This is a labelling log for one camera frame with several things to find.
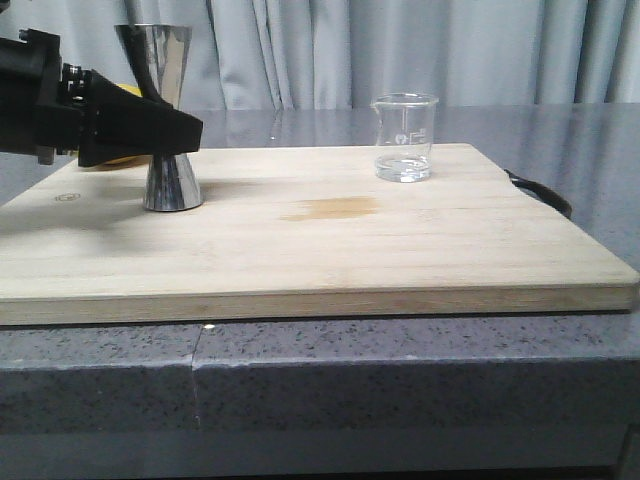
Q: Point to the grey pleated curtain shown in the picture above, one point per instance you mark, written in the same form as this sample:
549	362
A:
265	55

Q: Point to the clear glass beaker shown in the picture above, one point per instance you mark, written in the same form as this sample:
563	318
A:
406	123

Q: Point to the steel double-cone jigger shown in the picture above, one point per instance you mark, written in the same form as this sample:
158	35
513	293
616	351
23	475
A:
157	55

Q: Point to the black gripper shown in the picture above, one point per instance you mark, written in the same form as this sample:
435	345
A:
43	99

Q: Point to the light wooden cutting board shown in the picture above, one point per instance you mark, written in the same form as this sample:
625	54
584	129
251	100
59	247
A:
298	232

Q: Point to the yellow lemon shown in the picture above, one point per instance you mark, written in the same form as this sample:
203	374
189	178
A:
109	124

